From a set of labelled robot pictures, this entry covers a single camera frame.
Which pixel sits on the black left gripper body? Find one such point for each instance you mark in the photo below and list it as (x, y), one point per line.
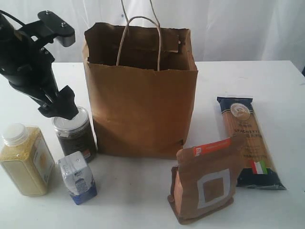
(25, 62)

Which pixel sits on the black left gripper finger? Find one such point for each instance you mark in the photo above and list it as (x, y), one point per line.
(48, 110)
(64, 106)

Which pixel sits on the dark can with pull-tab lid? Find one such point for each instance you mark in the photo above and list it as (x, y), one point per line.
(76, 134)

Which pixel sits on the yellow grain bottle white cap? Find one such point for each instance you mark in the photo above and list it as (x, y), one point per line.
(26, 159)

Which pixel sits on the brown paper shopping bag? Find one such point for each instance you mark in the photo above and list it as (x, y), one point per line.
(141, 84)

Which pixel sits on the small white blue carton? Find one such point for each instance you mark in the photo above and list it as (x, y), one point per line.
(77, 177)

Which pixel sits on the brown kraft stand-up pouch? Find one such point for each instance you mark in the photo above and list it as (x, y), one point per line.
(205, 178)

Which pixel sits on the spaghetti packet with Italian flag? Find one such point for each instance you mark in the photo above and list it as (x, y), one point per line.
(239, 118)

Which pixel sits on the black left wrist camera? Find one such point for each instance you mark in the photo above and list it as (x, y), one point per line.
(48, 28)

